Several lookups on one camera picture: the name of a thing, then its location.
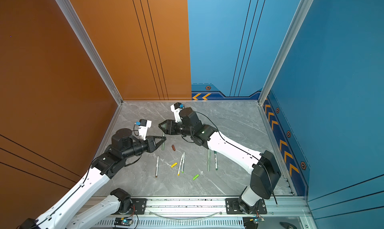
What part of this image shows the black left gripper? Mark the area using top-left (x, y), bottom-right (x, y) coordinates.
top-left (122, 136), bottom-right (167, 162)

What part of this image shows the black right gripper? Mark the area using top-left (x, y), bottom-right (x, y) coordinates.
top-left (158, 120), bottom-right (195, 138)

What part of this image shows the dark green pen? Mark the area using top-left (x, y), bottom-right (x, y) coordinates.
top-left (162, 133), bottom-right (165, 151)

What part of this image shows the white pen yellow tip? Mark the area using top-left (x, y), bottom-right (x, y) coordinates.
top-left (178, 153), bottom-right (184, 176)

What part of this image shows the white pen light green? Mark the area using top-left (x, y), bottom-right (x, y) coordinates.
top-left (181, 152), bottom-right (185, 173)

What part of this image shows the light green pen black tip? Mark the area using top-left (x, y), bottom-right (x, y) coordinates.
top-left (207, 150), bottom-right (211, 172)

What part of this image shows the white pen green tip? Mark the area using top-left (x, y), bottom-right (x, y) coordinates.
top-left (214, 151), bottom-right (218, 171)

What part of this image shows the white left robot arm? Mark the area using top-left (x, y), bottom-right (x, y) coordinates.
top-left (19, 129), bottom-right (166, 229)

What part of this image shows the white pen brown tip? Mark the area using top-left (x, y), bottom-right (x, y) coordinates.
top-left (155, 156), bottom-right (160, 178)

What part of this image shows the left green circuit board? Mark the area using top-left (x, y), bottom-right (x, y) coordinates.
top-left (114, 217), bottom-right (133, 227)

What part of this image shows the green circuit board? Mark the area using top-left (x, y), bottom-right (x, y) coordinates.
top-left (250, 217), bottom-right (265, 224)
top-left (114, 217), bottom-right (133, 227)

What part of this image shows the right green circuit board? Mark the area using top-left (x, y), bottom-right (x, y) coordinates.
top-left (250, 217), bottom-right (265, 224)

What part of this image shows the black object bottom right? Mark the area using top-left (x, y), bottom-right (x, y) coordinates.
top-left (280, 222), bottom-right (297, 229)

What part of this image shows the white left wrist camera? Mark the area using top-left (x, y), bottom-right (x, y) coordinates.
top-left (133, 119), bottom-right (152, 141)

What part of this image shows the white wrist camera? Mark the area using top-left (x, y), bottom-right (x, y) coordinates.
top-left (171, 102), bottom-right (184, 123)
top-left (133, 119), bottom-right (152, 141)

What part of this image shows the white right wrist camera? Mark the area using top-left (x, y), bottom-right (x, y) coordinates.
top-left (171, 102), bottom-right (184, 123)

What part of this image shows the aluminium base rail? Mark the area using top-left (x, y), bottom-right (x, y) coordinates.
top-left (68, 195), bottom-right (319, 229)

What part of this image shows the aluminium left corner post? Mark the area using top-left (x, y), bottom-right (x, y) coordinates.
top-left (55, 0), bottom-right (124, 106)

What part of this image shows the aluminium corner post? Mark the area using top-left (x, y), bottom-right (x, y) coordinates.
top-left (55, 0), bottom-right (124, 106)
top-left (258, 0), bottom-right (314, 106)

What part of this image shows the aluminium right corner post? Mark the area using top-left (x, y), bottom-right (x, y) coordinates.
top-left (258, 0), bottom-right (314, 106)

